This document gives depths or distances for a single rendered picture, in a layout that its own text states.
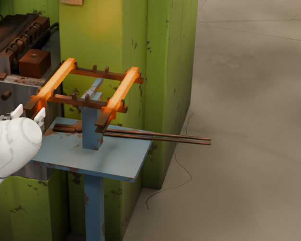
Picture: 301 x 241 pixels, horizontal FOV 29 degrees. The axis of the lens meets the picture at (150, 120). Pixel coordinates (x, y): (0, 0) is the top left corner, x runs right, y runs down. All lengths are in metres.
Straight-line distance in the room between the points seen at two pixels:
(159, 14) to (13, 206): 1.07
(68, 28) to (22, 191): 0.73
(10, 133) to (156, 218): 1.65
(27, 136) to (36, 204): 1.16
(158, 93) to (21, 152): 1.48
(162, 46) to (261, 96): 1.55
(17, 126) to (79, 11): 0.91
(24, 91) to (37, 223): 0.66
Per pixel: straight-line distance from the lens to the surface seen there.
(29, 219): 2.65
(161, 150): 3.00
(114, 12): 2.22
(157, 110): 2.88
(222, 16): 5.43
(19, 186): 2.54
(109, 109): 1.82
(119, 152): 2.11
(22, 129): 1.43
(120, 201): 2.68
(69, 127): 2.24
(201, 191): 3.17
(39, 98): 1.89
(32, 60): 2.28
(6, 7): 2.78
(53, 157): 2.10
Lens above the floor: 1.97
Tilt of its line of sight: 32 degrees down
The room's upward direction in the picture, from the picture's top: 2 degrees clockwise
